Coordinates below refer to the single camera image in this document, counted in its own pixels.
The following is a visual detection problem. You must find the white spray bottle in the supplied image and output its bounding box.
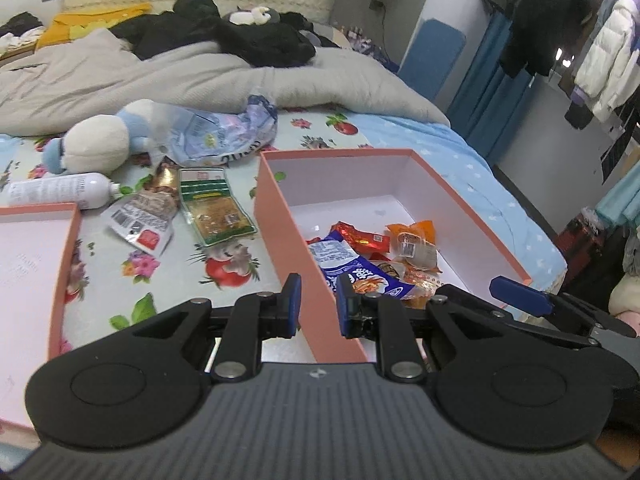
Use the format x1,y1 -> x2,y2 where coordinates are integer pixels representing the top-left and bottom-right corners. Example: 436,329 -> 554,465
8,172 -> 122,210

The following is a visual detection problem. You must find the yellow pillow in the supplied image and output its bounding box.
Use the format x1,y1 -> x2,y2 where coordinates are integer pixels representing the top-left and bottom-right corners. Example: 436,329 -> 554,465
36,2 -> 152,50

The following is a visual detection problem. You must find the white puffer jacket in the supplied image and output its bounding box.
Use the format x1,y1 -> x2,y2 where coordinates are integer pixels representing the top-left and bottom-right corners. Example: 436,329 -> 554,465
574,0 -> 639,122

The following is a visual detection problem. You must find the orange clear snack packet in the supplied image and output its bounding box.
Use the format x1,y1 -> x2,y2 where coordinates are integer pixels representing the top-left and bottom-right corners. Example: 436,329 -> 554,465
372,260 -> 444,310

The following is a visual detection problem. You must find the pink box lid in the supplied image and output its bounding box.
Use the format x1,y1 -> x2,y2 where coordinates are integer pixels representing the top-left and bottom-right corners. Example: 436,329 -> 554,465
1,204 -> 80,430

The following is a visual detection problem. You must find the black clothes pile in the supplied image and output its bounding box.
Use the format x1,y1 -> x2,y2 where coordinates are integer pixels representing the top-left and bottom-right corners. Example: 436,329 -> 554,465
110,0 -> 316,68

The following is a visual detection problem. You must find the red foil snack packet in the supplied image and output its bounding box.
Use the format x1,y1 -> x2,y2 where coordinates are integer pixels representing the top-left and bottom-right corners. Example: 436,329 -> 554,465
330,221 -> 390,255

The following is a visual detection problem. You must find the white red-label snack packet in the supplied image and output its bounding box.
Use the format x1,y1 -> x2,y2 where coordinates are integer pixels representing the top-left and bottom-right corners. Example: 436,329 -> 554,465
101,156 -> 180,258

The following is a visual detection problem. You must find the grey duvet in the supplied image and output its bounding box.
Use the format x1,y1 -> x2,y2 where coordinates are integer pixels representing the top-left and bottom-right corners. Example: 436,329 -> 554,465
1,28 -> 448,136

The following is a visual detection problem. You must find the orange brown snack packet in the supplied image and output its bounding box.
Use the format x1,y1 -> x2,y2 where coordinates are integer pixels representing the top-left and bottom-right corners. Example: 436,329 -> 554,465
386,220 -> 440,273

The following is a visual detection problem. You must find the white black plush toy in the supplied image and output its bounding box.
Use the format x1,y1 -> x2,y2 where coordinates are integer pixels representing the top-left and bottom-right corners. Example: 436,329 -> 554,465
224,6 -> 280,25

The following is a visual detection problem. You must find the blue curtain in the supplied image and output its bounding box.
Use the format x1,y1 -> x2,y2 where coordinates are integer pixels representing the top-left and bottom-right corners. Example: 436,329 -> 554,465
447,12 -> 532,166

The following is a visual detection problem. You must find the pink cardboard box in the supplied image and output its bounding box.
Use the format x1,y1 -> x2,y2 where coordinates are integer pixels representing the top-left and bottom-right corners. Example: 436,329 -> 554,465
254,148 -> 532,363

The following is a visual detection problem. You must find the green white snack packet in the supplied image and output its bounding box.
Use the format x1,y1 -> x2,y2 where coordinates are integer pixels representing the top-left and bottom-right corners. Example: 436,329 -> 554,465
179,168 -> 257,247

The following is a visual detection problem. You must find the blue padded board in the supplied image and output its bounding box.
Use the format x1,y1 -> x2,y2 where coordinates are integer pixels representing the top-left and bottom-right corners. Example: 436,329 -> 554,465
398,18 -> 466,101

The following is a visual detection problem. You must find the black hanging coat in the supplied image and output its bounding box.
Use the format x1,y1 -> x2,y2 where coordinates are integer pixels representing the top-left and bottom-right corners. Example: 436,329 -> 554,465
499,0 -> 598,78

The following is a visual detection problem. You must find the folded clothes stack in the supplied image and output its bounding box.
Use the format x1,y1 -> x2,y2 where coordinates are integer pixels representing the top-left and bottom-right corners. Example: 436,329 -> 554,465
0,12 -> 44,56

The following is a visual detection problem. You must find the blue noodle snack packet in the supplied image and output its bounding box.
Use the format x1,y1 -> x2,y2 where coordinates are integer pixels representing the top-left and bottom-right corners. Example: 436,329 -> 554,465
308,231 -> 413,299

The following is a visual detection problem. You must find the white blue plush toy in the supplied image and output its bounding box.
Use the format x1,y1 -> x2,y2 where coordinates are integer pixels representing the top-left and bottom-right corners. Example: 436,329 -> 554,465
42,100 -> 169,174

